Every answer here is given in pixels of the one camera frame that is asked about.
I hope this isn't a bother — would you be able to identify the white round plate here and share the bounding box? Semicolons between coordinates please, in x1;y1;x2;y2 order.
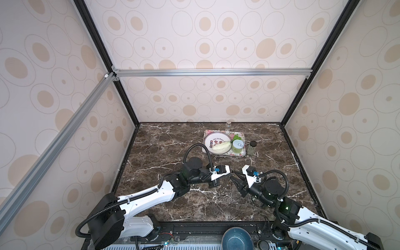
203;132;231;154

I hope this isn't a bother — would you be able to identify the side aluminium frame rail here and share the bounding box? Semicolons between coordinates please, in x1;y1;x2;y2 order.
1;72;116;233

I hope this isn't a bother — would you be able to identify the black vertical right corner post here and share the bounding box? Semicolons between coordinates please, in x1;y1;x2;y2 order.
280;0;361;128

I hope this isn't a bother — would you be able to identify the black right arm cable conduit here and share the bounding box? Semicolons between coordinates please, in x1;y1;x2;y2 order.
258;169;290;201

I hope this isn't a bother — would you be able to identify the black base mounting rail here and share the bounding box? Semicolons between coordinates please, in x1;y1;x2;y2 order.
84;220;301;246

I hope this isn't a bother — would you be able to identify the green plastic leaf vegetable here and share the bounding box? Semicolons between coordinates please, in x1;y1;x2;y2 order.
231;134;243;143

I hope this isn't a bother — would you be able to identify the horizontal aluminium frame rail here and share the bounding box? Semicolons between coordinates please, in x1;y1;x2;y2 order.
115;68;313;77

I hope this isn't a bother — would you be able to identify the floral rectangular tray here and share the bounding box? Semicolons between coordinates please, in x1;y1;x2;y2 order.
203;130;246;157

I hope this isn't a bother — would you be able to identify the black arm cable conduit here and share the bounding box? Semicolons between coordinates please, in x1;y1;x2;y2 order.
258;169;290;201
183;143;216;173

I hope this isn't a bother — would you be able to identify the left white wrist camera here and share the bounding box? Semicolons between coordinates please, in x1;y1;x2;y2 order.
210;165;231;181

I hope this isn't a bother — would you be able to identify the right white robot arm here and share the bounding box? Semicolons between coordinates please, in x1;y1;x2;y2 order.
230;170;383;250

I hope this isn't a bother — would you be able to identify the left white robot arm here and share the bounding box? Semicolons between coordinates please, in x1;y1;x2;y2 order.
75;157;231;250

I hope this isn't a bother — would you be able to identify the clear glass shaker bottle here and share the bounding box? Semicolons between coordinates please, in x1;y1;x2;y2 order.
226;120;232;131

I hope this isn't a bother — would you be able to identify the black vertical left corner post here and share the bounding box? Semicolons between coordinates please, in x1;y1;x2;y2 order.
73;0;140;127

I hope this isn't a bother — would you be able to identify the green labelled tin can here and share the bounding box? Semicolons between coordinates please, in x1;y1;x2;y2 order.
231;139;245;154

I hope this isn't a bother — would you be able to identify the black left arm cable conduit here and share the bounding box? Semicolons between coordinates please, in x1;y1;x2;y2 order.
183;143;216;173

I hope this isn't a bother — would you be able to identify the blue ceramic bowl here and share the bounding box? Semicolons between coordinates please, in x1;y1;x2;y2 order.
221;227;254;250

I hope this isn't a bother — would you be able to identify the green herb spice jar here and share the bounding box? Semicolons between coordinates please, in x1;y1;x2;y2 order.
246;141;257;157

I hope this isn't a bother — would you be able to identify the black vertical corner post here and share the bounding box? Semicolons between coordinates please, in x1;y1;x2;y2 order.
73;0;140;127
280;0;361;128

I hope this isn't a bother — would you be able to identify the pale napa cabbage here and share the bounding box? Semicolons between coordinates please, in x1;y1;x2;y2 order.
211;141;232;154

